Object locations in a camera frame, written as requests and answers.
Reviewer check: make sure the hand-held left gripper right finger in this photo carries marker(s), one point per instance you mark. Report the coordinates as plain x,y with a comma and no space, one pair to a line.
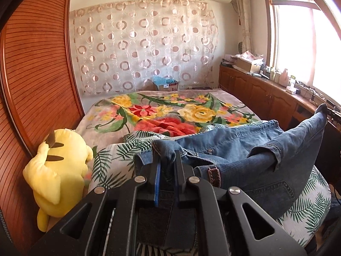
176,174

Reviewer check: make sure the sheer circle pattern curtain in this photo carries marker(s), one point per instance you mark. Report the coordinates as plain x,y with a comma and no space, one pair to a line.
138,45

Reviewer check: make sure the wooden cabinet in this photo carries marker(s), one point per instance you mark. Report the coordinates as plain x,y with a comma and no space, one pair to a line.
255,90

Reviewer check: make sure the blue denim pants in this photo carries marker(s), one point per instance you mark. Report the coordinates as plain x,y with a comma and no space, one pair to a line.
239,149

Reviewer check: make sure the cardboard box with papers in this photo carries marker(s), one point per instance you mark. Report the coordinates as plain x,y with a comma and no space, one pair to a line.
249,63

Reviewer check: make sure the wooden framed window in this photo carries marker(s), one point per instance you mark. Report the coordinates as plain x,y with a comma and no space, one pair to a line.
301,37

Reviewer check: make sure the beige window curtain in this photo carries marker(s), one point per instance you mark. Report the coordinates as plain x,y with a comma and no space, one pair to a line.
245,16

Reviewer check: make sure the yellow plush toy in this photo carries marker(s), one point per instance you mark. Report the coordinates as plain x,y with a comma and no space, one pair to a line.
61,170

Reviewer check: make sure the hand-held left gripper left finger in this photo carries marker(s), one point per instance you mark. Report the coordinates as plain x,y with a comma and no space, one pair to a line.
157,185

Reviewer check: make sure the leaf print quilt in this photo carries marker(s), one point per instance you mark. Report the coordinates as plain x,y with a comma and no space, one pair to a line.
114,160

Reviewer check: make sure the pink bottle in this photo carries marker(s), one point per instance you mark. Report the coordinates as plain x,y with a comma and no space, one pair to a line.
284,77

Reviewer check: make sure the wooden slatted wardrobe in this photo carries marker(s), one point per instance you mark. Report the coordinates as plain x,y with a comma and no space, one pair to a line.
34,85

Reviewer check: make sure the floral blanket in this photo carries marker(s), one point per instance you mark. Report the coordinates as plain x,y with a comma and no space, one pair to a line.
159,109

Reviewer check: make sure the small cardboard box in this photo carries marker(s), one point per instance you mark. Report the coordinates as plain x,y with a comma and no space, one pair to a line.
169,86

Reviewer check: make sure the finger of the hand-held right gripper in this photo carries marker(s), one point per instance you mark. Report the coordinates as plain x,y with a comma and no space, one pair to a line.
333,113

